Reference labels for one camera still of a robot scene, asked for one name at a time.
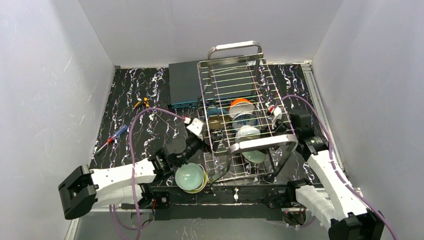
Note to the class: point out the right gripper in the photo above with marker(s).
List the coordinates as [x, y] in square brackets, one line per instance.
[282, 121]

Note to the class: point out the dark blue gold bowl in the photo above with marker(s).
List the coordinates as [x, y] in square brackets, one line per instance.
[217, 118]

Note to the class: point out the pale white ribbed bowl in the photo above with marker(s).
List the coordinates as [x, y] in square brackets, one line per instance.
[247, 132]

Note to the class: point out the steel wire dish rack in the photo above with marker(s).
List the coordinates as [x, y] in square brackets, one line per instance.
[226, 163]

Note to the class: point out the blue white floral bowl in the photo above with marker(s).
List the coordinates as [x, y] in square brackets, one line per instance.
[244, 119]

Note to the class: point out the orange bowl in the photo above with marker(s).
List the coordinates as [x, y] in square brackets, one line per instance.
[240, 105]

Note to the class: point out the light green bowl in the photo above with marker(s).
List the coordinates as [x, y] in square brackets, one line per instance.
[255, 156]

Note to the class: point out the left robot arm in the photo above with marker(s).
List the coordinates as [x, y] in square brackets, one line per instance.
[85, 188]

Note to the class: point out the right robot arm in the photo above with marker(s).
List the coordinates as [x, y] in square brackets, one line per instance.
[342, 213]

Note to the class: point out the teal speckled bowl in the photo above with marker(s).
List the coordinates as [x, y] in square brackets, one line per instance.
[190, 176]

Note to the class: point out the yellow rimmed bowl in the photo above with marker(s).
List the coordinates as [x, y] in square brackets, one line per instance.
[203, 184]

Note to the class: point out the thin metal rod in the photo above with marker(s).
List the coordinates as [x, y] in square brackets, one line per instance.
[167, 124]

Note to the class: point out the yellow black pliers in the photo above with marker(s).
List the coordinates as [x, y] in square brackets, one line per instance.
[142, 103]

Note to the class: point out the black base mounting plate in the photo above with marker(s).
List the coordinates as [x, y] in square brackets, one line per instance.
[267, 201]

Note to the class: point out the blue red screwdriver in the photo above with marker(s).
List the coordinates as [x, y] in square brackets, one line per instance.
[112, 138]

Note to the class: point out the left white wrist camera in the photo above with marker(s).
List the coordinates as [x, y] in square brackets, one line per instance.
[195, 126]

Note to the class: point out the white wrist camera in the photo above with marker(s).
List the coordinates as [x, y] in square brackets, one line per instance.
[195, 126]
[275, 113]

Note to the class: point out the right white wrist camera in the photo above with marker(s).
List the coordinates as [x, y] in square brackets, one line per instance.
[275, 113]

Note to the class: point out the dark grey network switch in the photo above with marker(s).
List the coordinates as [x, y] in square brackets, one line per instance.
[192, 81]

